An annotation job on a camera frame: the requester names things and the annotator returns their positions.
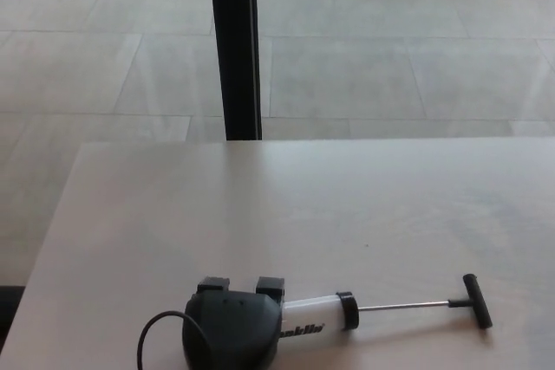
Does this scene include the white Franklin air pump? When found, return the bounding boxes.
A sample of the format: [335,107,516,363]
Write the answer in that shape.
[277,273,494,343]

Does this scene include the black vertical metal post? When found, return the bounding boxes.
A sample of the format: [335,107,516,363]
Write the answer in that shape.
[206,0,264,141]

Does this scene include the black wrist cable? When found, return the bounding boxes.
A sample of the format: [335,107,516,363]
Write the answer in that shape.
[137,310,209,370]

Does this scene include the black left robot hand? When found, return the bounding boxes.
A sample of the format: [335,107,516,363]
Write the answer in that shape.
[182,275,287,370]

